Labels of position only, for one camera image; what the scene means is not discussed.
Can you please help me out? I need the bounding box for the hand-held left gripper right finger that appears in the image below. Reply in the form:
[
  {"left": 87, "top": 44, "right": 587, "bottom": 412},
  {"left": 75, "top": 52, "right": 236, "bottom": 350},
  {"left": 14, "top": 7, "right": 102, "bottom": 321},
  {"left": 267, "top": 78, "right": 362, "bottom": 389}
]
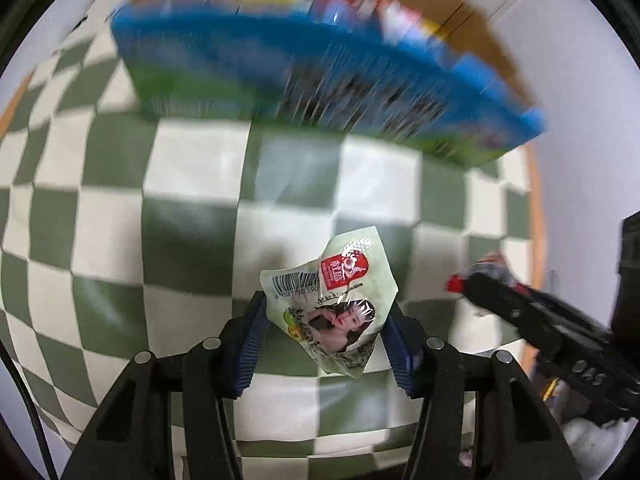
[{"left": 382, "top": 307, "right": 583, "bottom": 480}]

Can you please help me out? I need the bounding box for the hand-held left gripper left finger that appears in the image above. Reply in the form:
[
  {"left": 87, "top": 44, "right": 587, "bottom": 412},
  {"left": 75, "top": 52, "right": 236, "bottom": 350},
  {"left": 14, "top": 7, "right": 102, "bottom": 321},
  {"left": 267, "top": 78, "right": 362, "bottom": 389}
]
[{"left": 60, "top": 290, "right": 271, "bottom": 480}]

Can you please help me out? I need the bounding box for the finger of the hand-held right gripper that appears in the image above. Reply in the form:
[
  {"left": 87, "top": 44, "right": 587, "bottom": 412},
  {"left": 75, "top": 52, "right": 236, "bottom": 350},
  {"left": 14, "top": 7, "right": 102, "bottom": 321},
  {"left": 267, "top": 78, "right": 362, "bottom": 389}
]
[{"left": 462, "top": 271, "right": 613, "bottom": 361}]

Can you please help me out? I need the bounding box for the pale green snack packet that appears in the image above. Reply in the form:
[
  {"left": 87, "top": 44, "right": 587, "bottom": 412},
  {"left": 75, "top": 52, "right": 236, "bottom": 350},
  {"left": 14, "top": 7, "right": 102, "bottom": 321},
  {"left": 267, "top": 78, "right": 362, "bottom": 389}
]
[{"left": 260, "top": 227, "right": 398, "bottom": 378}]

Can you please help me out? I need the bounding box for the blue and green cardboard box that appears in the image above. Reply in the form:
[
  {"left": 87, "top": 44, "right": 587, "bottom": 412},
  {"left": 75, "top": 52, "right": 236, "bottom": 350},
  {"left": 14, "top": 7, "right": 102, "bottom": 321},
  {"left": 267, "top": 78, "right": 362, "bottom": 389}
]
[{"left": 110, "top": 0, "right": 547, "bottom": 168}]

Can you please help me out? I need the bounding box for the green white checkered cloth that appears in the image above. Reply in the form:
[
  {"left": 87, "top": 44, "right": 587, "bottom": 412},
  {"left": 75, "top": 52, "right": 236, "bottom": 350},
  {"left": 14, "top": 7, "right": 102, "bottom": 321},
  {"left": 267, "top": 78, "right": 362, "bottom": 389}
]
[{"left": 0, "top": 35, "right": 546, "bottom": 480}]

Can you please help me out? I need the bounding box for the black cable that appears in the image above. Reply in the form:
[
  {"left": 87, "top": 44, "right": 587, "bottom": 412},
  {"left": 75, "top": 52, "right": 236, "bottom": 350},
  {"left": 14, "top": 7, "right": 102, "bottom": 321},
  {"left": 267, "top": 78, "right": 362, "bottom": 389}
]
[{"left": 0, "top": 345, "right": 58, "bottom": 480}]

